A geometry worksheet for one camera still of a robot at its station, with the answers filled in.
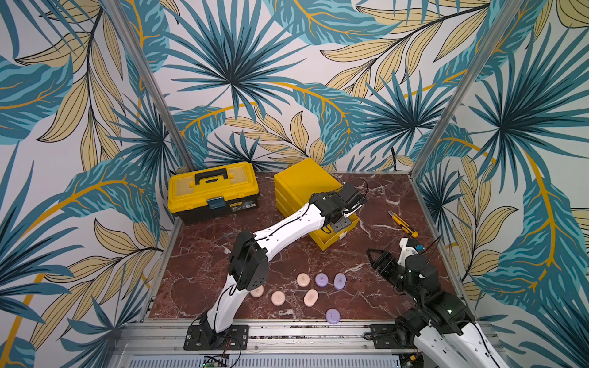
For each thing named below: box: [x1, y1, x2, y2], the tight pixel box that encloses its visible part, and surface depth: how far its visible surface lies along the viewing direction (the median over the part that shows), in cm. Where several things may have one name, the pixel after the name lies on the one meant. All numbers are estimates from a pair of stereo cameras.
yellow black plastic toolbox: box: [167, 161, 260, 225], surface depth 94 cm
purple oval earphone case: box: [333, 272, 347, 290], surface depth 85 cm
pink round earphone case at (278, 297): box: [270, 290, 286, 306], surface depth 82 cm
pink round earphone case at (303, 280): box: [296, 272, 311, 288], surface depth 86 cm
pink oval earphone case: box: [303, 289, 319, 307], surface depth 81 cm
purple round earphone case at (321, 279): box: [314, 272, 330, 288], surface depth 85 cm
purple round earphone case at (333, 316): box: [325, 307, 342, 325], surface depth 78 cm
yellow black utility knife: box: [387, 210, 420, 239], surface depth 102 cm
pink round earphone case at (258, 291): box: [250, 284, 265, 299], surface depth 83 cm
